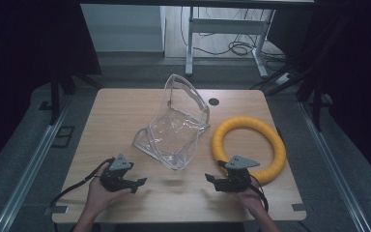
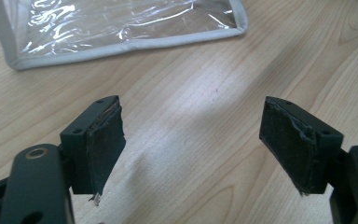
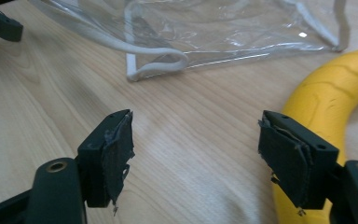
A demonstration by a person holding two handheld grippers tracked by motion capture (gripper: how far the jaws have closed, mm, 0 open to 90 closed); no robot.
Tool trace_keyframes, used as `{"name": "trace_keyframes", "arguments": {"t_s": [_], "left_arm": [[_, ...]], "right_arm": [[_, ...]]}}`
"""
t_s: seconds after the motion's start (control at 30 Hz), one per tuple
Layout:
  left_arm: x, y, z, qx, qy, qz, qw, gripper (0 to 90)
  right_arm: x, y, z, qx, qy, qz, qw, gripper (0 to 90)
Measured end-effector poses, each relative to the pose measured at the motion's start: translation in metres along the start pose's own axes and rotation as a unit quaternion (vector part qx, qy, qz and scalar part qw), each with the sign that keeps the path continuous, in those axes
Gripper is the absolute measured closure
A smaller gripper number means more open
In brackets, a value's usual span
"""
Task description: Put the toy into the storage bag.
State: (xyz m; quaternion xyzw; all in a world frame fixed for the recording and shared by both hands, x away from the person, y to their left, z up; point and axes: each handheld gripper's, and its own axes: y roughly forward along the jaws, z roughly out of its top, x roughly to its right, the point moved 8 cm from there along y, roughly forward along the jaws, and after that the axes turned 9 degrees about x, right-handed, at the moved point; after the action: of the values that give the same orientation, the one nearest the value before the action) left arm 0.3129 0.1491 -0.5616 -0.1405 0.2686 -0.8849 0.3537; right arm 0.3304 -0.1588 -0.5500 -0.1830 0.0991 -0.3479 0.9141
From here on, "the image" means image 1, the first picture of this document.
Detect person's right hand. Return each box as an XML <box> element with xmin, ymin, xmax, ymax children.
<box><xmin>237</xmin><ymin>178</ymin><xmax>268</xmax><ymax>218</ymax></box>

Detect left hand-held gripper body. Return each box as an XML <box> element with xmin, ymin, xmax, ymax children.
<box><xmin>100</xmin><ymin>154</ymin><xmax>139</xmax><ymax>193</ymax></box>

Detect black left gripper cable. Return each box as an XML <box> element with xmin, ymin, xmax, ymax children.
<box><xmin>49</xmin><ymin>157</ymin><xmax>116</xmax><ymax>208</ymax></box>

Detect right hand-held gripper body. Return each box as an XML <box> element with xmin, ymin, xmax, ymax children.
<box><xmin>214</xmin><ymin>155</ymin><xmax>261</xmax><ymax>193</ymax></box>

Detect white metal desk frame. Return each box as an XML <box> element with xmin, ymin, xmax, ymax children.
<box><xmin>185</xmin><ymin>6</ymin><xmax>276</xmax><ymax>78</ymax></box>

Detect person's left hand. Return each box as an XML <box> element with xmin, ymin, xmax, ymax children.
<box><xmin>84</xmin><ymin>165</ymin><xmax>132</xmax><ymax>220</ymax></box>

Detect dark curtain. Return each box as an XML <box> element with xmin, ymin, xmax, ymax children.
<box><xmin>266</xmin><ymin>0</ymin><xmax>371</xmax><ymax>194</ymax></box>
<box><xmin>0</xmin><ymin>0</ymin><xmax>102</xmax><ymax>177</ymax></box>

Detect grey tape strip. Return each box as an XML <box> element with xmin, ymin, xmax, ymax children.
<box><xmin>43</xmin><ymin>205</ymin><xmax>69</xmax><ymax>216</ymax></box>
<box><xmin>291</xmin><ymin>203</ymin><xmax>314</xmax><ymax>213</ymax></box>

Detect yellow foam ring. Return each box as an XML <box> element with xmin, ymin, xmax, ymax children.
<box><xmin>211</xmin><ymin>116</ymin><xmax>287</xmax><ymax>187</ymax></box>

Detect grey floor rail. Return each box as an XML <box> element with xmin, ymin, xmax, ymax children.
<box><xmin>0</xmin><ymin>96</ymin><xmax>73</xmax><ymax>232</ymax></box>
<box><xmin>298</xmin><ymin>101</ymin><xmax>371</xmax><ymax>232</ymax></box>

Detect white power strip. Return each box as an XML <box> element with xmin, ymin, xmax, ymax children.
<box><xmin>274</xmin><ymin>72</ymin><xmax>294</xmax><ymax>86</ymax></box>

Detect clear plastic bag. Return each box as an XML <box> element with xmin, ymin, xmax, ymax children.
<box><xmin>131</xmin><ymin>73</ymin><xmax>212</xmax><ymax>171</ymax></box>

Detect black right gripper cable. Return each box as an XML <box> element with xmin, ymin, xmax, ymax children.
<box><xmin>248</xmin><ymin>174</ymin><xmax>270</xmax><ymax>214</ymax></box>

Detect black floor cables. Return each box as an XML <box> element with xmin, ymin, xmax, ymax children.
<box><xmin>180</xmin><ymin>7</ymin><xmax>288</xmax><ymax>71</ymax></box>

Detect black metal stand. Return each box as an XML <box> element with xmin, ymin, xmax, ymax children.
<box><xmin>249</xmin><ymin>61</ymin><xmax>334</xmax><ymax>132</ymax></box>
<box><xmin>38</xmin><ymin>62</ymin><xmax>104</xmax><ymax>126</ymax></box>

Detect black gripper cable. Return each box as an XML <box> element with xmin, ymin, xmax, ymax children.
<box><xmin>248</xmin><ymin>174</ymin><xmax>270</xmax><ymax>214</ymax></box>
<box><xmin>49</xmin><ymin>157</ymin><xmax>116</xmax><ymax>208</ymax></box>

